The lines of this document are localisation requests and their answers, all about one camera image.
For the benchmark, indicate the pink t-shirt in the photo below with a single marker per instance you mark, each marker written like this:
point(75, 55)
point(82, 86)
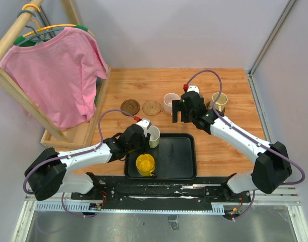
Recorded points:
point(60, 75)

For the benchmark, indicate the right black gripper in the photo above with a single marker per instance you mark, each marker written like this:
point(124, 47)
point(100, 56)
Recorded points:
point(177, 106)

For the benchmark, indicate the wooden clothes rack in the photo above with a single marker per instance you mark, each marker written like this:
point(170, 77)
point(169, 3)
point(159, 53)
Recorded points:
point(77, 137)

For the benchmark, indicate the cream cartoon cup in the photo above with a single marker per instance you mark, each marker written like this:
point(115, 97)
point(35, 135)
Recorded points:
point(220, 102)

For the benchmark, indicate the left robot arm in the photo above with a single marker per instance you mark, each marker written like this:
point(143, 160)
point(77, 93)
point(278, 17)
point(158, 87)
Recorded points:
point(53, 172)

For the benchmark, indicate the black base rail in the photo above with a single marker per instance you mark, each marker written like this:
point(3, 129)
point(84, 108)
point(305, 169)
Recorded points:
point(201, 195)

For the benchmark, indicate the right aluminium frame post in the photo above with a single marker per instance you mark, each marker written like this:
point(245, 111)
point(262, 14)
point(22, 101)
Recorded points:
point(272, 36)

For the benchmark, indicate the yellow cup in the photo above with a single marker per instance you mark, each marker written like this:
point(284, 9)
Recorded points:
point(145, 165)

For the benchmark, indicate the woven rattan coaster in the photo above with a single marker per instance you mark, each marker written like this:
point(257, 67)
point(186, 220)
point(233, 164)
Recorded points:
point(167, 111)
point(151, 107)

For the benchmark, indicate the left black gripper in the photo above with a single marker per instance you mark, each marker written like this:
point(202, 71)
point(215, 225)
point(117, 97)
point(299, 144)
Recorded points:
point(145, 144)

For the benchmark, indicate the dark wooden coaster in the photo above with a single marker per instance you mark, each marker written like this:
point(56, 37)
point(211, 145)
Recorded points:
point(131, 106)
point(209, 106)

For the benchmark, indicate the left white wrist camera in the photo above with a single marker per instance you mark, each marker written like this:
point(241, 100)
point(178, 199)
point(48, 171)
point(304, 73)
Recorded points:
point(145, 124)

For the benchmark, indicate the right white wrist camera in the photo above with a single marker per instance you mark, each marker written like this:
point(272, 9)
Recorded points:
point(191, 90)

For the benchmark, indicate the white faceted cup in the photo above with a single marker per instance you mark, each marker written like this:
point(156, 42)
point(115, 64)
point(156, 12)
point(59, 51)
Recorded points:
point(154, 136)

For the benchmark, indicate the black tray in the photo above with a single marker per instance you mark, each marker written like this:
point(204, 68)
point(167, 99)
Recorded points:
point(174, 157)

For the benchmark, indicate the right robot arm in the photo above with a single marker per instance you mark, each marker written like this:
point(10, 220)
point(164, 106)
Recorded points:
point(271, 166)

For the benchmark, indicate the pink cup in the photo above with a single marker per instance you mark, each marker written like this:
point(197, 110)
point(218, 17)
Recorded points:
point(167, 100)

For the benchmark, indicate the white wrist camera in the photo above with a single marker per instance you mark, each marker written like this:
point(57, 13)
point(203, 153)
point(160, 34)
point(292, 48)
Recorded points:
point(191, 90)
point(145, 124)

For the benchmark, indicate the yellow hanger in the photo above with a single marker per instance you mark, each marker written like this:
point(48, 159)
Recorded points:
point(72, 16)

